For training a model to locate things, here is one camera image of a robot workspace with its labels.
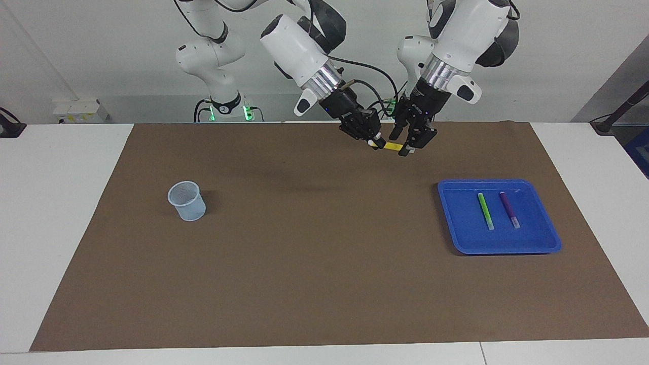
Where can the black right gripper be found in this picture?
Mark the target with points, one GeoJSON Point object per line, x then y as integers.
{"type": "Point", "coordinates": [350, 114]}

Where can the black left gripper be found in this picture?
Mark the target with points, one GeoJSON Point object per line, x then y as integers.
{"type": "Point", "coordinates": [423, 114]}

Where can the yellow highlighter pen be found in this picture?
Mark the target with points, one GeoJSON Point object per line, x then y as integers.
{"type": "Point", "coordinates": [393, 146]}

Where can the green highlighter pen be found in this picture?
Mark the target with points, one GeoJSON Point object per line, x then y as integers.
{"type": "Point", "coordinates": [485, 210]}

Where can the purple highlighter pen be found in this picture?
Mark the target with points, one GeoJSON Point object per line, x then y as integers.
{"type": "Point", "coordinates": [508, 208]}

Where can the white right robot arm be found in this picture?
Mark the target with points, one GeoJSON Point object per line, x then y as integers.
{"type": "Point", "coordinates": [294, 45]}

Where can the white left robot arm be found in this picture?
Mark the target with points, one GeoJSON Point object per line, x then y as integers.
{"type": "Point", "coordinates": [471, 30]}

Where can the brown table mat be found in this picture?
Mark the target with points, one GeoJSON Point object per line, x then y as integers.
{"type": "Point", "coordinates": [324, 263]}

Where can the blue plastic tray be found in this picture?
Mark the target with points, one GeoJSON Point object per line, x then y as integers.
{"type": "Point", "coordinates": [507, 241]}

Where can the pale blue mesh pen cup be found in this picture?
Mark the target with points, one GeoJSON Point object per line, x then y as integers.
{"type": "Point", "coordinates": [190, 210]}

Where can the blue crate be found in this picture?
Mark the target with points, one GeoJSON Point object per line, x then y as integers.
{"type": "Point", "coordinates": [640, 152]}

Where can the white power strip box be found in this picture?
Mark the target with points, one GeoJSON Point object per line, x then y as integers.
{"type": "Point", "coordinates": [76, 109]}

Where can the black camera stand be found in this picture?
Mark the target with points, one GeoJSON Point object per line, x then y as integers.
{"type": "Point", "coordinates": [621, 109]}

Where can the black clamp mount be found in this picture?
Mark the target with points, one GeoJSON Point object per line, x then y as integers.
{"type": "Point", "coordinates": [7, 129]}

